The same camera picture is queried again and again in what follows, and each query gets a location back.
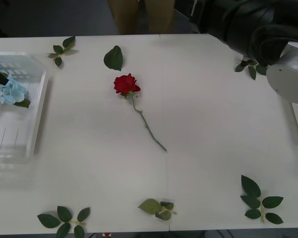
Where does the small green leaf twig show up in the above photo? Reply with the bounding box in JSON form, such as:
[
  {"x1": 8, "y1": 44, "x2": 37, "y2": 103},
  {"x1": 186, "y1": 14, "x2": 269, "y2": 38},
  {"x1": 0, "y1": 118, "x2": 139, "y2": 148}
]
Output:
[{"x1": 46, "y1": 36, "x2": 79, "y2": 67}]

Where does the single large green leaf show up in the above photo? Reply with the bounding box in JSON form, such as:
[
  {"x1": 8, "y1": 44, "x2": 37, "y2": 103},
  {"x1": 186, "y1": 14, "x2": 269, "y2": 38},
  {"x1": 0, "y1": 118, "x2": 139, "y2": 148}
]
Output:
[{"x1": 103, "y1": 45, "x2": 124, "y2": 72}]

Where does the pale green leaf twig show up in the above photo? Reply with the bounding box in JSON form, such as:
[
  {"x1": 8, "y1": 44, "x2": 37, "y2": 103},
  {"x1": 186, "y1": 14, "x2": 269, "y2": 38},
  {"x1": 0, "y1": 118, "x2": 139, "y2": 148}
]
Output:
[{"x1": 138, "y1": 198, "x2": 178, "y2": 221}]

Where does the five-leaf dark green twig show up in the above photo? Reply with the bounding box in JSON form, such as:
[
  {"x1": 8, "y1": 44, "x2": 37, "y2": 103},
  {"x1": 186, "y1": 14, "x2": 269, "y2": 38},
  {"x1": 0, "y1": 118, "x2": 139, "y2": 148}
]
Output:
[{"x1": 37, "y1": 205, "x2": 91, "y2": 238}]

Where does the person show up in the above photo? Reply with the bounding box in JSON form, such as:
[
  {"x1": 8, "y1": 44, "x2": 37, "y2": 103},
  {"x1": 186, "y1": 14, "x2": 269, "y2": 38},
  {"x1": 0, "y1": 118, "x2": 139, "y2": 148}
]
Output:
[{"x1": 107, "y1": 0, "x2": 176, "y2": 35}]

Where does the pale blue flower with stem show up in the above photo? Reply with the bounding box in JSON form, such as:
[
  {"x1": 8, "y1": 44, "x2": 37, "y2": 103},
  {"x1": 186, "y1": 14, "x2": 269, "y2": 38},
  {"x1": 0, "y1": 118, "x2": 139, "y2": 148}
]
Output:
[{"x1": 0, "y1": 73, "x2": 31, "y2": 117}]

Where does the large dark green leaf twig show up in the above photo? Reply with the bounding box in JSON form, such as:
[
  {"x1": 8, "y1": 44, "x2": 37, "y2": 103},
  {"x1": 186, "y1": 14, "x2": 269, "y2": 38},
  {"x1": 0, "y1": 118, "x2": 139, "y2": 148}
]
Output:
[{"x1": 240, "y1": 174, "x2": 285, "y2": 225}]

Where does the red rose with knobbly stem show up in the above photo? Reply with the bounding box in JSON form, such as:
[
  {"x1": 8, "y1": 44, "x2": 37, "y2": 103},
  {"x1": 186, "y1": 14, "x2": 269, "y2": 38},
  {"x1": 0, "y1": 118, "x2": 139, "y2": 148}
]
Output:
[{"x1": 113, "y1": 73, "x2": 168, "y2": 153}]

